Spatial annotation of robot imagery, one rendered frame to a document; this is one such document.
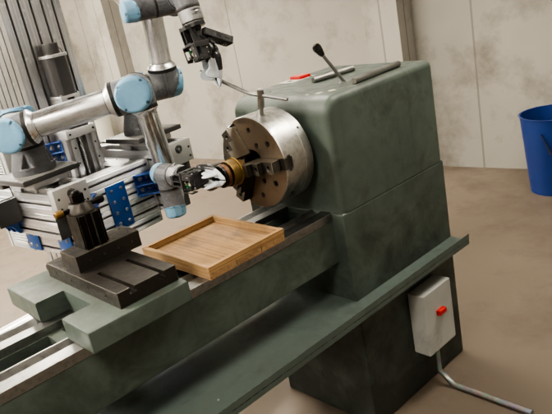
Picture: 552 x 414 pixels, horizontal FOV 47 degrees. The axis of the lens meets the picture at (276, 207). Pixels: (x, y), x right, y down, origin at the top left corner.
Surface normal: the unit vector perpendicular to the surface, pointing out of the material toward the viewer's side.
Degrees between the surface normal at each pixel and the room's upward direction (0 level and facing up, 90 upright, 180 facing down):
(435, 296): 90
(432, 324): 90
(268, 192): 90
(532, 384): 0
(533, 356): 0
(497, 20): 90
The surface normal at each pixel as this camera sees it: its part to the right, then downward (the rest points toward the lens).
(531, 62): -0.62, 0.36
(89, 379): 0.68, 0.11
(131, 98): 0.26, 0.26
